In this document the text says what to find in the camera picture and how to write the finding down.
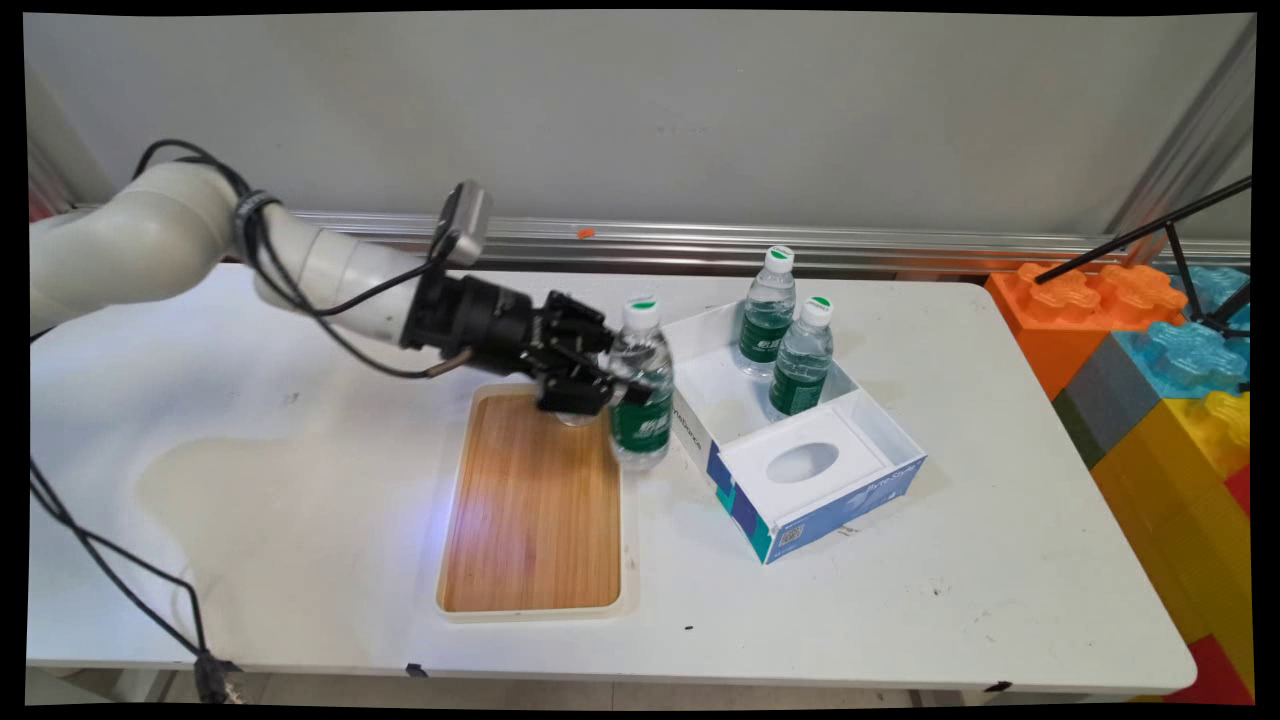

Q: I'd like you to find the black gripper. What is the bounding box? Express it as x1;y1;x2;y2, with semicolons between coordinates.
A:
400;272;651;416

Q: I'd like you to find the large blue translucent block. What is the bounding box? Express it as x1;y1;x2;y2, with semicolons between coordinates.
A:
1112;320;1251;401

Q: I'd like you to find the red foam building block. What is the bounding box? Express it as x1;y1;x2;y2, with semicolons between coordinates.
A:
1165;635;1256;706

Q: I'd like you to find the grey foam building block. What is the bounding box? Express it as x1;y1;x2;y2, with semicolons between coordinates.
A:
1052;335;1161;469

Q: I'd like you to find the slanted aluminium frame post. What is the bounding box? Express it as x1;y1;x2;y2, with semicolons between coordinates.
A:
1105;20;1256;241

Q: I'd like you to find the white and blue cardboard box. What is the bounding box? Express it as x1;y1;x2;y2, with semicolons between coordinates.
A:
660;298;928;566

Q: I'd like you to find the orange foam building block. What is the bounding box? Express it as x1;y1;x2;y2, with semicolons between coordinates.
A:
985;262;1191;401

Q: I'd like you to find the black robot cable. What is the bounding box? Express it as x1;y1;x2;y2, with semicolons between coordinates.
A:
28;140;476;706

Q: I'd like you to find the wooden tray with white rim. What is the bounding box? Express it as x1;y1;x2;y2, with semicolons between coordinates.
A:
434;382;641;623

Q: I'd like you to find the horizontal aluminium frame rail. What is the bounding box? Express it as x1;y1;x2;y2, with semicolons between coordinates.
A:
290;208;1251;276

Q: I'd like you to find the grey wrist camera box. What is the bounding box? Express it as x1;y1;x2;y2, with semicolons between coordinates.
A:
430;180;494;269

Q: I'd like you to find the small blue translucent block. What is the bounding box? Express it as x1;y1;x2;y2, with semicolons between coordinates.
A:
1165;265;1251;331

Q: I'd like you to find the black tripod stand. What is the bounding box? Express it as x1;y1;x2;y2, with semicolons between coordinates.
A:
1035;175;1253;341

